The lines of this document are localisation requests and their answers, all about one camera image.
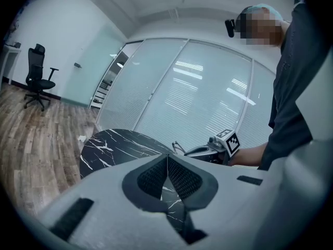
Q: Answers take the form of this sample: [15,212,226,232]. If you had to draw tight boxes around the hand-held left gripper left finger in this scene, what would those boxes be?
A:
[39,154,194,250]

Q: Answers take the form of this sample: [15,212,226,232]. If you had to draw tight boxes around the thin-framed glasses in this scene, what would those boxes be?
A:
[172,140,186,155]

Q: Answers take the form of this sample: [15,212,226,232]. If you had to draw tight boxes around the teal cap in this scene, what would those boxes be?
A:
[244,4,284,20]

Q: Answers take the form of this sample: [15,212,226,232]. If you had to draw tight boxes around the person's dark shirt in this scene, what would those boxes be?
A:
[259,0,332,171]

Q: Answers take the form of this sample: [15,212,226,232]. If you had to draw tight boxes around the person's right forearm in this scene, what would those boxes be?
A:
[228,141,269,167]

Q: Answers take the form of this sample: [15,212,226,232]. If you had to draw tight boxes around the frosted glass partition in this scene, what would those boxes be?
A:
[89,37,277,155]

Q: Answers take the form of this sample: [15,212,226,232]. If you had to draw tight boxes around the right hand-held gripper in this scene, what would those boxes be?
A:
[184,129,240,167]

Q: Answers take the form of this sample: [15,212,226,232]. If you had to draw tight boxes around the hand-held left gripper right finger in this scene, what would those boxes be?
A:
[166,45,333,250]

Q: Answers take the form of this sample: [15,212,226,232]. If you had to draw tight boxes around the black office chair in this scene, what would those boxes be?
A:
[23,43,59,111]

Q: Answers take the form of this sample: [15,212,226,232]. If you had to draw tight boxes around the white desk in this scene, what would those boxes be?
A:
[0,44,22,85]

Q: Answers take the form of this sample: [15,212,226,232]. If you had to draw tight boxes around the person's head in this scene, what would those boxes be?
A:
[235,5,290,46]

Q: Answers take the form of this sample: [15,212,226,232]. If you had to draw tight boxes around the black head camera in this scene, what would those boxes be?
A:
[224,18,236,38]

